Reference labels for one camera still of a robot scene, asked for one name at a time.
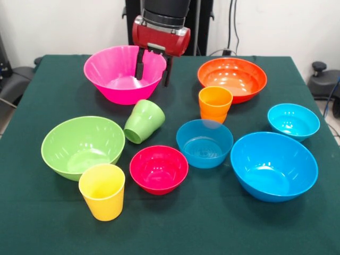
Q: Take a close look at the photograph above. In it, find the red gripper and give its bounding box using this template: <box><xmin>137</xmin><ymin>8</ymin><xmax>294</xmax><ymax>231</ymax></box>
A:
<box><xmin>132</xmin><ymin>16</ymin><xmax>192</xmax><ymax>88</ymax></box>

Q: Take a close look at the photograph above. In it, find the green cup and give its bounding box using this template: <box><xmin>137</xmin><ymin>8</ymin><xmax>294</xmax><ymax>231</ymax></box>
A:
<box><xmin>123</xmin><ymin>99</ymin><xmax>166</xmax><ymax>145</ymax></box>

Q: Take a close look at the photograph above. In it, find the ribbed blue bowl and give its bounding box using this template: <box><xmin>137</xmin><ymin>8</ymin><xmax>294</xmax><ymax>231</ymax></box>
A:
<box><xmin>176</xmin><ymin>118</ymin><xmax>234</xmax><ymax>169</ymax></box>

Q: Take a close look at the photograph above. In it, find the green bowl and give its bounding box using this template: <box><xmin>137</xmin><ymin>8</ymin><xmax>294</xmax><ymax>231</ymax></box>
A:
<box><xmin>40</xmin><ymin>115</ymin><xmax>126</xmax><ymax>182</ymax></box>

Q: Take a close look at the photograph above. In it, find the large pink bowl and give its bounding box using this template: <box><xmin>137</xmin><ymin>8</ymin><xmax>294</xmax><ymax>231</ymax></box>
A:
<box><xmin>83</xmin><ymin>45</ymin><xmax>168</xmax><ymax>105</ymax></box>

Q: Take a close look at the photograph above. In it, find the orange cup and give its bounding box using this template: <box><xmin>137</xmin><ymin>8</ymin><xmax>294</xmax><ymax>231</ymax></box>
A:
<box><xmin>198</xmin><ymin>86</ymin><xmax>234</xmax><ymax>125</ymax></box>

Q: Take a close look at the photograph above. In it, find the orange-red bowl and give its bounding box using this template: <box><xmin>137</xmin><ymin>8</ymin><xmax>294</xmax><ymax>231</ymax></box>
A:
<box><xmin>197</xmin><ymin>57</ymin><xmax>268</xmax><ymax>105</ymax></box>

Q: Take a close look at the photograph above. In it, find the small red bowl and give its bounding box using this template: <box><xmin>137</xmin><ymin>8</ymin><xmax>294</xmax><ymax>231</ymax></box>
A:
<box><xmin>129</xmin><ymin>145</ymin><xmax>189</xmax><ymax>196</ymax></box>

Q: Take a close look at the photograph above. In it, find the yellow cup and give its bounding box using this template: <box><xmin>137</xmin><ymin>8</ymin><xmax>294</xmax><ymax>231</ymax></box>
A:
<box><xmin>78</xmin><ymin>163</ymin><xmax>126</xmax><ymax>222</ymax></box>

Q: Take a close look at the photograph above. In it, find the small turquoise bowl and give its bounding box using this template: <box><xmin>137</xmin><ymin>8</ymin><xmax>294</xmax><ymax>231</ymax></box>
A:
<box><xmin>267</xmin><ymin>103</ymin><xmax>321</xmax><ymax>142</ymax></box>

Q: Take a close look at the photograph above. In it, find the dark equipment box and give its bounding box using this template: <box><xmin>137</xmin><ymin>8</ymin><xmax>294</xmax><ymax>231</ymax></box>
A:
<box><xmin>0</xmin><ymin>34</ymin><xmax>13</xmax><ymax>79</ymax></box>

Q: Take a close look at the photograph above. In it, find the dark green table cloth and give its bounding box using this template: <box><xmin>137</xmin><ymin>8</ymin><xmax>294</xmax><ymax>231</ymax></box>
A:
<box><xmin>0</xmin><ymin>54</ymin><xmax>340</xmax><ymax>255</ymax></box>

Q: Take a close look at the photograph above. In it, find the large blue bowl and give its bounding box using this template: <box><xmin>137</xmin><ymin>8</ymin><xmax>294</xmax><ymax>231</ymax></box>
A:
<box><xmin>229</xmin><ymin>131</ymin><xmax>319</xmax><ymax>203</ymax></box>

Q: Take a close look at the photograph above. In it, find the black hanging cable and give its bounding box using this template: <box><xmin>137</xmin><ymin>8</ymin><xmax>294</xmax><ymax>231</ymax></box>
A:
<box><xmin>227</xmin><ymin>0</ymin><xmax>241</xmax><ymax>55</ymax></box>

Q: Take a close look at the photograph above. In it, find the black pedestal foot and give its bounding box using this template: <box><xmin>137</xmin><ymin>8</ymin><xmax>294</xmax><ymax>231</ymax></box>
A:
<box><xmin>0</xmin><ymin>57</ymin><xmax>43</xmax><ymax>107</ymax></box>
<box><xmin>308</xmin><ymin>61</ymin><xmax>340</xmax><ymax>99</ymax></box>

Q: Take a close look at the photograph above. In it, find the blue cable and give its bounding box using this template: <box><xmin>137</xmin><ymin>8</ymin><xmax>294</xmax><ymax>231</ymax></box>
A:
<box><xmin>322</xmin><ymin>76</ymin><xmax>340</xmax><ymax>118</ymax></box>

